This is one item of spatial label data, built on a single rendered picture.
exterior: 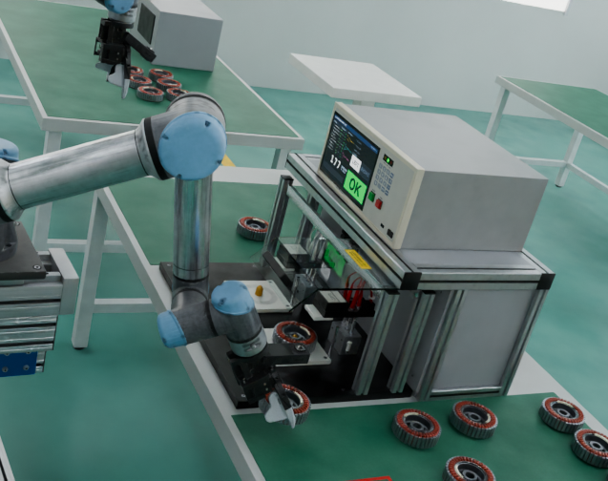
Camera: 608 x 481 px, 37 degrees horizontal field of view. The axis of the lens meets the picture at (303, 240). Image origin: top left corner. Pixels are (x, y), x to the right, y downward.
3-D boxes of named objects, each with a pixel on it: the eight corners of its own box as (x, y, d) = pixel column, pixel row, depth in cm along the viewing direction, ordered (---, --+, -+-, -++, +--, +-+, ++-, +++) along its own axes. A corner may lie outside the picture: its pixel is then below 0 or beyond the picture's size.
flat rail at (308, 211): (384, 304, 207) (387, 294, 206) (282, 190, 256) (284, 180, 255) (388, 304, 208) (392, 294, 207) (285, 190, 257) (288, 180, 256)
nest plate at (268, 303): (241, 313, 238) (242, 309, 237) (222, 283, 249) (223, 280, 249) (292, 312, 244) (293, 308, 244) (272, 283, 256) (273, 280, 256)
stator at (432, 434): (447, 447, 209) (451, 433, 207) (408, 453, 203) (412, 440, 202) (419, 416, 217) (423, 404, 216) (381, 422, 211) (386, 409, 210)
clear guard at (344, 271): (288, 312, 195) (294, 288, 193) (249, 258, 214) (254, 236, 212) (413, 310, 210) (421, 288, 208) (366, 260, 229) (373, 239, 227)
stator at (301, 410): (269, 428, 191) (274, 414, 189) (250, 395, 199) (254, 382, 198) (315, 426, 196) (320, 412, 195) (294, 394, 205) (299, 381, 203)
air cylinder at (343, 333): (339, 354, 230) (345, 336, 228) (326, 338, 236) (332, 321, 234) (356, 354, 233) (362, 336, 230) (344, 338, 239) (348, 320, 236)
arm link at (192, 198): (166, 76, 176) (163, 295, 197) (163, 93, 166) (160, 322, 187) (226, 79, 177) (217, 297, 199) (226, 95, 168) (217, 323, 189)
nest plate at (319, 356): (276, 366, 218) (277, 362, 218) (254, 332, 230) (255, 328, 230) (330, 364, 225) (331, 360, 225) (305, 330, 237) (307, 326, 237)
